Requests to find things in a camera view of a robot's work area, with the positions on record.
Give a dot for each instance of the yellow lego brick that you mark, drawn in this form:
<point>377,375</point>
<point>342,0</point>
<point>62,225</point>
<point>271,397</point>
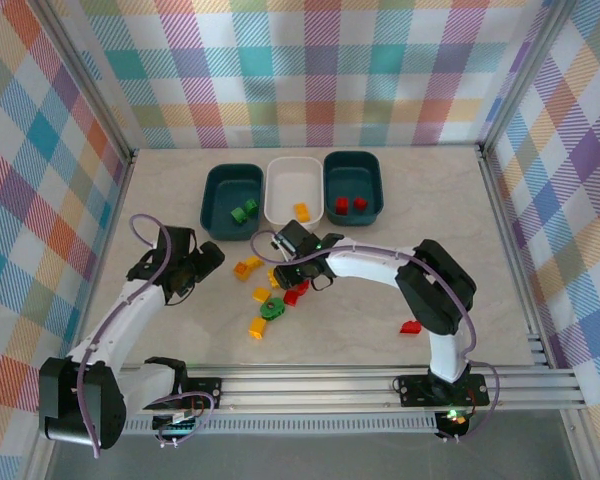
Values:
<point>261,294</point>
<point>302,212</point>
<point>257,327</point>
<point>272,279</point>
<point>253,262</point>

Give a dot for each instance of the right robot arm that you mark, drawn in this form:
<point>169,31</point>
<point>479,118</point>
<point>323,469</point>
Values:
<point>365,262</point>

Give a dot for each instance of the teal plastic container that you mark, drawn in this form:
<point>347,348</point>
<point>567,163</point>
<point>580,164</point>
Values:
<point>352,175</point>
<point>225,195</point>

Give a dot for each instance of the red lego brick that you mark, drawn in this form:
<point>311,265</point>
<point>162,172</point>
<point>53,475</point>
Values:
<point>341,205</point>
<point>411,327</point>
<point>291,297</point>
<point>360,203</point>
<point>303,288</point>

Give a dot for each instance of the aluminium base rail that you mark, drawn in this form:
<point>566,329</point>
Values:
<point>305,390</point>

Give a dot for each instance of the white plastic container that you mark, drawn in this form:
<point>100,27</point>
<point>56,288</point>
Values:
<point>290,185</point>

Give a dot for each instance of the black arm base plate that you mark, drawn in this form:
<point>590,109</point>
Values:
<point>207,387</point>
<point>415,390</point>

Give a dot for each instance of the aluminium frame post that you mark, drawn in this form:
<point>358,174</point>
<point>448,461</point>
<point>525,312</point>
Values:
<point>525,75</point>
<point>90,75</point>

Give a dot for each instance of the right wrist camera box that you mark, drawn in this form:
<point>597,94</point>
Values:
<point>296,234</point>

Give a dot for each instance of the orange lego brick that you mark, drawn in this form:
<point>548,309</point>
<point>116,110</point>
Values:
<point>240,270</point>

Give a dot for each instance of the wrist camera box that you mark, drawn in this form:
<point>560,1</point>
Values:
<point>296,234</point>
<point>180,237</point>

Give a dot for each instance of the aluminium table edge rail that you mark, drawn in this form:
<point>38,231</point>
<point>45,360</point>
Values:
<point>505,225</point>
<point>111,225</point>

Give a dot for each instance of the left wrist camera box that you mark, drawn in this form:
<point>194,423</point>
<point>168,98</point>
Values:
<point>180,237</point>

